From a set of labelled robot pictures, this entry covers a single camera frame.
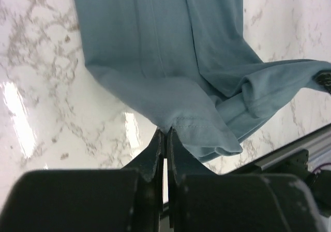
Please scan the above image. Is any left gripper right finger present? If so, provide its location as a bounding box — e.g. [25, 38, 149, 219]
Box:
[166, 130, 326, 231]

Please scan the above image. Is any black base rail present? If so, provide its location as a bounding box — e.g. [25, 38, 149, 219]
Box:
[224, 123, 331, 207]

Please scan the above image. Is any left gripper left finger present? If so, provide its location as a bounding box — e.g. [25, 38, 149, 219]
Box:
[5, 131, 164, 231]

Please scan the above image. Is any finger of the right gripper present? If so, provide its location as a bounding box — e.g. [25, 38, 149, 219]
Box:
[313, 71, 331, 94]

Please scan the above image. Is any blue-grey t-shirt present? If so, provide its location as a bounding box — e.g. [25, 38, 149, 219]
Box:
[74, 0, 330, 163]

